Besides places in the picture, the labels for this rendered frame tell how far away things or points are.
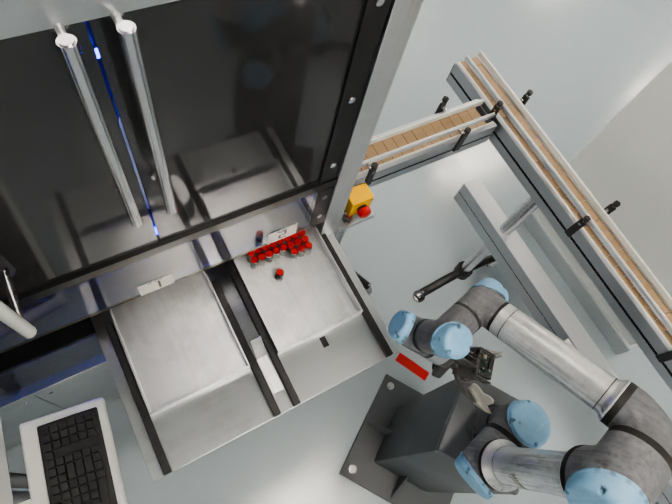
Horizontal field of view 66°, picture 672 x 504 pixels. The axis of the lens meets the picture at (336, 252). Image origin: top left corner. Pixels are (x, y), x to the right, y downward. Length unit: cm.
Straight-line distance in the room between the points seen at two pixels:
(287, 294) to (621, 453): 87
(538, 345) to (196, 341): 84
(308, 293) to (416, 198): 141
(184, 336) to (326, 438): 103
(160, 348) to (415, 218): 164
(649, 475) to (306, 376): 79
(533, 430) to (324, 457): 108
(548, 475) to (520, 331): 28
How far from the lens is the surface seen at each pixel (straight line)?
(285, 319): 143
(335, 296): 147
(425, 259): 261
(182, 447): 138
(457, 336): 108
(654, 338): 183
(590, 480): 102
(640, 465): 105
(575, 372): 111
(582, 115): 361
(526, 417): 142
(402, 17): 92
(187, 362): 141
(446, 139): 178
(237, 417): 138
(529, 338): 112
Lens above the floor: 225
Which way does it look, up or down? 64 degrees down
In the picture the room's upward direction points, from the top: 22 degrees clockwise
